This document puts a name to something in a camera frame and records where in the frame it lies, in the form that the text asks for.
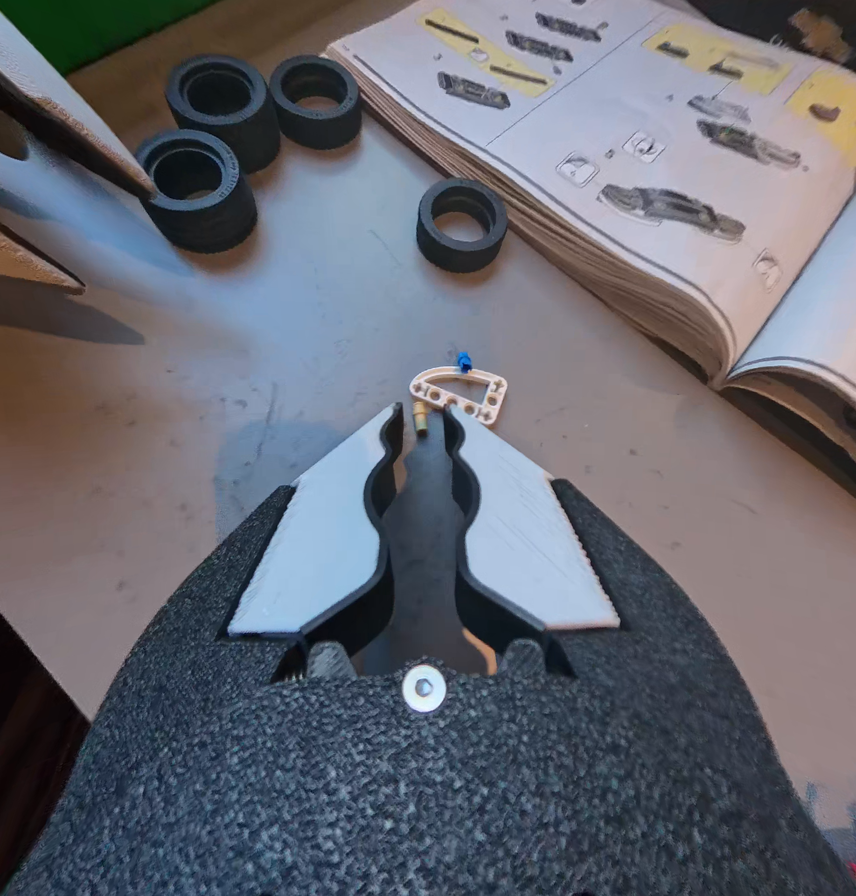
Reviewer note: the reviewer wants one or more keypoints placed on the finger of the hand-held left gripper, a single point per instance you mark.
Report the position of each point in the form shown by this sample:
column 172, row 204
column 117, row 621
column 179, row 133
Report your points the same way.
column 15, row 255
column 22, row 63

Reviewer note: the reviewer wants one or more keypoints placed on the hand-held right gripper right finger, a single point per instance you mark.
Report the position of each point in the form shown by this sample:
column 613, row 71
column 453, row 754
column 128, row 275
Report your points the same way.
column 533, row 553

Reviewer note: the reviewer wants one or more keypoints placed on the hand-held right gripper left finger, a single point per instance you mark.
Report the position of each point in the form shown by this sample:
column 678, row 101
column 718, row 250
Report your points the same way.
column 316, row 553

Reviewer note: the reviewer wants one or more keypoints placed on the green plastic bin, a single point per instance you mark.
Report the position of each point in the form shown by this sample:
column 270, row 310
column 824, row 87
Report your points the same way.
column 85, row 28

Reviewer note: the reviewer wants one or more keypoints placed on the white holed frame piece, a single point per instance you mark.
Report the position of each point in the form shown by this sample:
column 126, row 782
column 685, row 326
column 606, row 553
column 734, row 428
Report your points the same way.
column 487, row 402

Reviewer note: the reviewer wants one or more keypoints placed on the tan connector pin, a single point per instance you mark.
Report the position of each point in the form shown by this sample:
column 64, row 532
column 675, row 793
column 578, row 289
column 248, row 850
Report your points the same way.
column 421, row 418

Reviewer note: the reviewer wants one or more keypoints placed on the toy brick race car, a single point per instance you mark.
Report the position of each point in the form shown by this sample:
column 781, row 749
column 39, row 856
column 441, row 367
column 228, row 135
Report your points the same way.
column 847, row 840

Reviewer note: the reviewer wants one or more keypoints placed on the black rubber tyre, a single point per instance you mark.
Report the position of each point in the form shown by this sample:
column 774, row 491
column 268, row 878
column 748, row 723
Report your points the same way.
column 463, row 255
column 239, row 217
column 256, row 140
column 344, row 119

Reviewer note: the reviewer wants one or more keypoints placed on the person's brown hoodie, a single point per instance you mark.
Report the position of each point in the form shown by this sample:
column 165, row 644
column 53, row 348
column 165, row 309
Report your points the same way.
column 22, row 735

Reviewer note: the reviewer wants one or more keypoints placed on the open instruction booklet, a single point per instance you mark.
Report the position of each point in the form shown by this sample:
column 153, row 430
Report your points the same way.
column 610, row 140

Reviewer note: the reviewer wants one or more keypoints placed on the black car set box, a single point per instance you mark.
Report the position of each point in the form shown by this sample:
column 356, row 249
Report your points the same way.
column 784, row 28

